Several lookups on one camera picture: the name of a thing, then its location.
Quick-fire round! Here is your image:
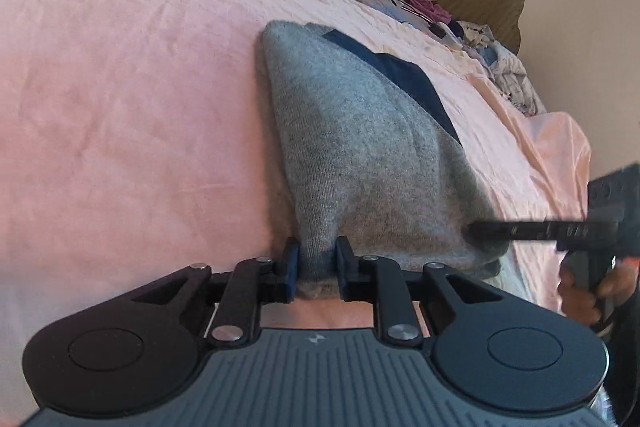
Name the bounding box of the right hand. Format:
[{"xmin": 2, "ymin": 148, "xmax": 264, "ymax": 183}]
[{"xmin": 558, "ymin": 260, "xmax": 639, "ymax": 326}]

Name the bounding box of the white patterned crumpled garment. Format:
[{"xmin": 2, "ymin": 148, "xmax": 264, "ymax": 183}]
[{"xmin": 459, "ymin": 22, "xmax": 547, "ymax": 117}]

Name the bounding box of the grey navy knit sweater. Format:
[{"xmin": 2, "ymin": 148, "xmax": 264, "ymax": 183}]
[{"xmin": 260, "ymin": 20, "xmax": 508, "ymax": 298}]

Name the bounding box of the pink bed sheet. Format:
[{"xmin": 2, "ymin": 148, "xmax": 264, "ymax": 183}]
[{"xmin": 1, "ymin": 0, "xmax": 591, "ymax": 426}]

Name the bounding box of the magenta garment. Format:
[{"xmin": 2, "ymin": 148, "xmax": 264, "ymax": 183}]
[{"xmin": 405, "ymin": 0, "xmax": 451, "ymax": 24}]

